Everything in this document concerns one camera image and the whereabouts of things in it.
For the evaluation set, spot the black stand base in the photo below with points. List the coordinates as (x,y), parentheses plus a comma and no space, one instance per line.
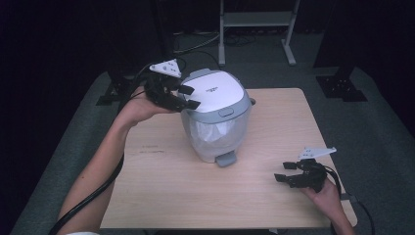
(341,86)
(114,93)

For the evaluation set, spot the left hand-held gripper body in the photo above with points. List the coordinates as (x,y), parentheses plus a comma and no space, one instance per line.
(161,93)

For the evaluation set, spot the white metal stand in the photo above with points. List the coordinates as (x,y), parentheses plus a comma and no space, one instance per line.
(254,19)

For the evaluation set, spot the grey tape piece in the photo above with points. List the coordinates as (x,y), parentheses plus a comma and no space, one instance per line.
(349,197)

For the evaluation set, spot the white and grey pedal bin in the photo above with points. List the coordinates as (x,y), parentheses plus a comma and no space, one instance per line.
(212,93)

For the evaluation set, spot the person's left hand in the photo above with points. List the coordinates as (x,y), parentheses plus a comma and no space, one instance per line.
(140,109)

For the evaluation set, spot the person's right hand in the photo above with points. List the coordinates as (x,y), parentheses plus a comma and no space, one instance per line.
(328,199)

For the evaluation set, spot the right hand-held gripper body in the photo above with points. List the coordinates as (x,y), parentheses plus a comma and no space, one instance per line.
(311,178)

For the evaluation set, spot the white bin liner bag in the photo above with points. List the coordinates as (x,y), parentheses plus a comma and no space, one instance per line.
(212,132)

